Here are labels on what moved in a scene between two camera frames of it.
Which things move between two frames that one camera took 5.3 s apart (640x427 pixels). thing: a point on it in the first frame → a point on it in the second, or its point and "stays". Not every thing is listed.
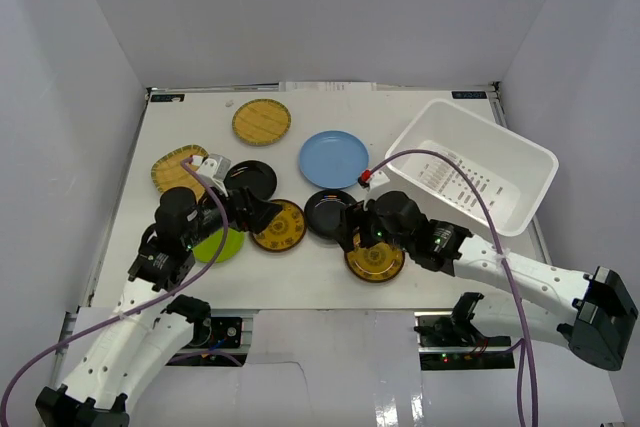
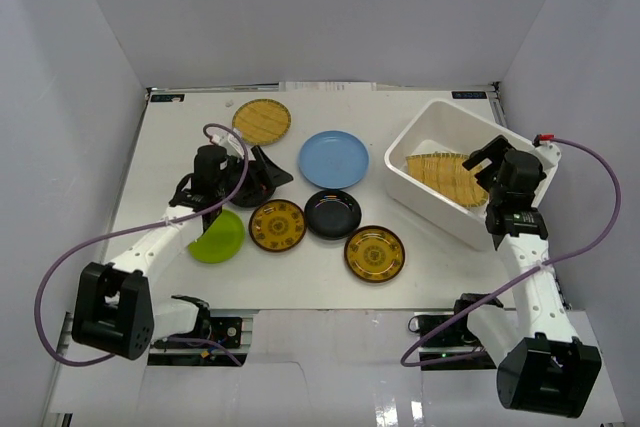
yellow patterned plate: x=376 y=262 stays
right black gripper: x=355 y=216 → x=494 y=152
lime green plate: x=207 y=249 stays
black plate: x=256 y=175 stays
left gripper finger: x=261 y=214 → x=269 y=174
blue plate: x=333 y=159 stays
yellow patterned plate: x=284 y=231 stays
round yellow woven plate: x=261 y=122 stays
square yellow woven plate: x=168 y=172 → x=447 y=173
